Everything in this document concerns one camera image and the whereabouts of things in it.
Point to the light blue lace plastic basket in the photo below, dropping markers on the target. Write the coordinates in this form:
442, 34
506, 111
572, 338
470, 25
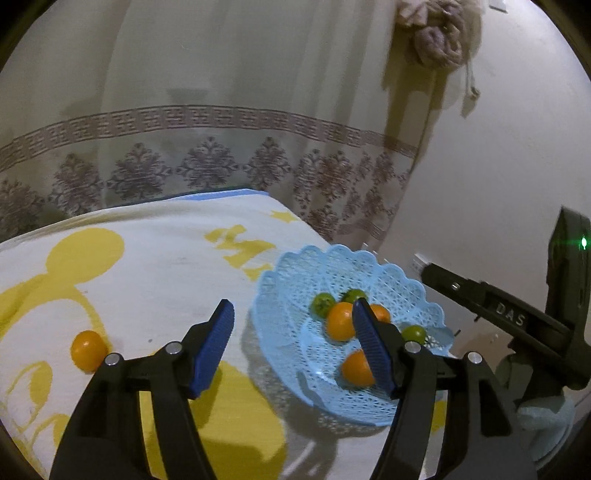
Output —
295, 286

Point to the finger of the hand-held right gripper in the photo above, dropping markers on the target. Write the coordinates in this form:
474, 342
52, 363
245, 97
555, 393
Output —
450, 284

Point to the orange tomato basket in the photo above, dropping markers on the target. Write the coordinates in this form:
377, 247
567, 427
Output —
340, 321
356, 369

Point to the person's right hand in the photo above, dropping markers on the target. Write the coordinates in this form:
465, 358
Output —
547, 413

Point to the light blue bed sheet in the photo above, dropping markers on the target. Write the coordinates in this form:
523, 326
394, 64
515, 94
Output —
221, 193

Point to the patterned cream curtain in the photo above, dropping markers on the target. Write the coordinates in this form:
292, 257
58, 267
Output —
207, 69

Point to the orange tomato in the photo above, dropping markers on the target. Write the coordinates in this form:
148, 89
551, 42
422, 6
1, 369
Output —
87, 351

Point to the orange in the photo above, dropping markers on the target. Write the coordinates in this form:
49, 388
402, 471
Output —
381, 314

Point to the orange tomato basket front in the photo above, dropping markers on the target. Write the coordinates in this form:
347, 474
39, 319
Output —
356, 369

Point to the green tomato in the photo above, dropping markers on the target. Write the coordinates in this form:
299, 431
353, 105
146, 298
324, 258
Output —
414, 333
321, 304
353, 295

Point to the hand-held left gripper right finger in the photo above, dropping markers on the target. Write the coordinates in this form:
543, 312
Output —
371, 346

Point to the white wall switch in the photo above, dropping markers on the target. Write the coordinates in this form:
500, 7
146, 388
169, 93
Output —
498, 3

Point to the bunched pink cloth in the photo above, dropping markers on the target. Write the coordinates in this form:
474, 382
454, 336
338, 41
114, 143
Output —
438, 32

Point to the white yellow printed blanket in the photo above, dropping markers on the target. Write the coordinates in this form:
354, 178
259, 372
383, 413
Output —
161, 258

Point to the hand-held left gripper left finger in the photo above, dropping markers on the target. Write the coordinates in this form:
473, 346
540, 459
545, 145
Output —
214, 344

